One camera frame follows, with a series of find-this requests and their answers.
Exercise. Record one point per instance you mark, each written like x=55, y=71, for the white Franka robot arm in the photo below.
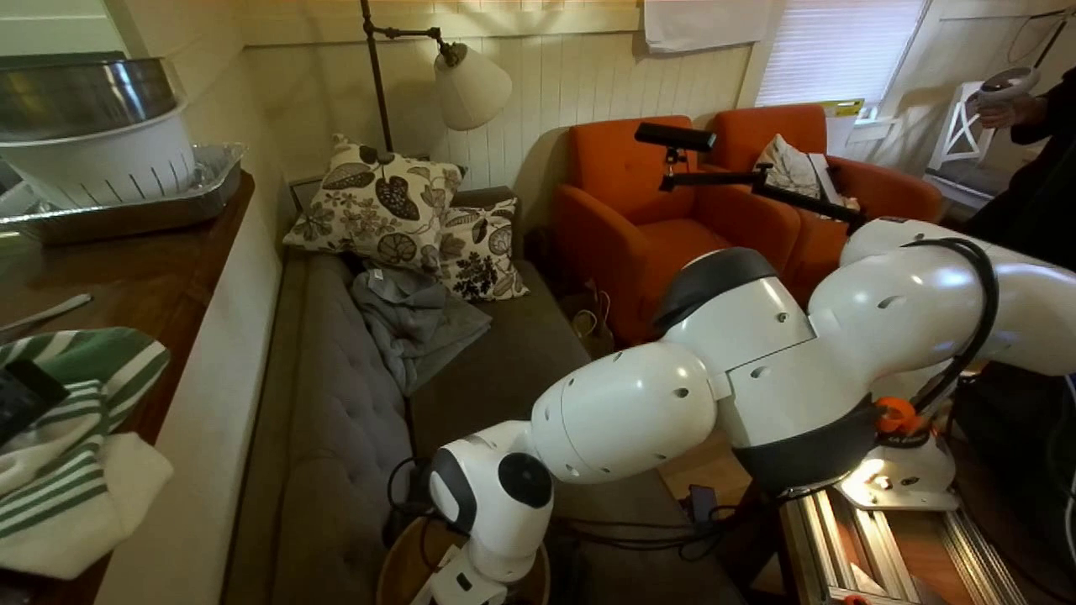
x=626, y=406

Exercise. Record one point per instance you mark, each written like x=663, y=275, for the large metal bowl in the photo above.
x=79, y=95

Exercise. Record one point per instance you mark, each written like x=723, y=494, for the orange armchair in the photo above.
x=639, y=247
x=775, y=130

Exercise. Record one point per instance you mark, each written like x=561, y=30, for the light grey crumpled cloth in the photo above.
x=423, y=321

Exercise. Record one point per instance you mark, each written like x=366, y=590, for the large floral pillow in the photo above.
x=376, y=202

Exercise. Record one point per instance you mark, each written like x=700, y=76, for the grey-brown tufted sofa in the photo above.
x=339, y=372

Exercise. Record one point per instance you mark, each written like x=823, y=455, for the floor lamp with white shade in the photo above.
x=472, y=84

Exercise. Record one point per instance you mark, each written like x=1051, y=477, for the white cushion on armchair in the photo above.
x=796, y=168

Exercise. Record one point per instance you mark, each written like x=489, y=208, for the white hanging sheet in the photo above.
x=707, y=20

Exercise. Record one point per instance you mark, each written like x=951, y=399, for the white window blind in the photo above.
x=842, y=50

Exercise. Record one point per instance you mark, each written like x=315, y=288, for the dark wooden counter top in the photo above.
x=124, y=273

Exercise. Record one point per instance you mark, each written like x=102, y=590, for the green striped towel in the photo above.
x=88, y=372

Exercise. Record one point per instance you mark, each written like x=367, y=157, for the white wooden chair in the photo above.
x=961, y=123

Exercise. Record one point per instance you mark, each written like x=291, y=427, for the white folded cloth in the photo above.
x=124, y=493

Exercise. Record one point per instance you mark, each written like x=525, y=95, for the metal knife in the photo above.
x=52, y=311

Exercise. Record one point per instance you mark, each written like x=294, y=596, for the white hand controller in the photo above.
x=1005, y=88

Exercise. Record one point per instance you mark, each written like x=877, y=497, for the person in black clothes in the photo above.
x=1045, y=189

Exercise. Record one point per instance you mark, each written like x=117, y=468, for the black camera on tripod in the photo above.
x=674, y=135

